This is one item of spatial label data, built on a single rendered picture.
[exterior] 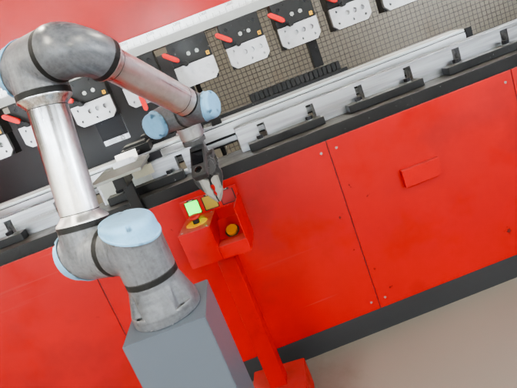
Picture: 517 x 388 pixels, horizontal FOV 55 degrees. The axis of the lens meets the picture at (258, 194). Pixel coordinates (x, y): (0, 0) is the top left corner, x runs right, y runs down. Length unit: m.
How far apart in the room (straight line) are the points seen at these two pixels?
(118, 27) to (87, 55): 0.83
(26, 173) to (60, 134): 1.48
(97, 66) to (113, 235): 0.34
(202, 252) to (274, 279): 0.47
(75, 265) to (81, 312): 0.91
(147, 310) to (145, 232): 0.16
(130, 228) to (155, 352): 0.26
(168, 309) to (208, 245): 0.54
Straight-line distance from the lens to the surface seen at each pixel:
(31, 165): 2.58
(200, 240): 1.55
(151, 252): 1.02
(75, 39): 1.07
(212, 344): 1.06
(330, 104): 1.95
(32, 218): 2.07
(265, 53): 1.88
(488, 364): 1.91
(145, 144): 2.13
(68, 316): 2.05
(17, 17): 1.98
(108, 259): 1.05
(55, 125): 1.13
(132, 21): 1.89
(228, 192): 1.65
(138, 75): 1.15
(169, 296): 1.04
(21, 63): 1.13
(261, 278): 1.94
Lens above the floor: 1.23
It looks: 16 degrees down
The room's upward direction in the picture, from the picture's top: 21 degrees counter-clockwise
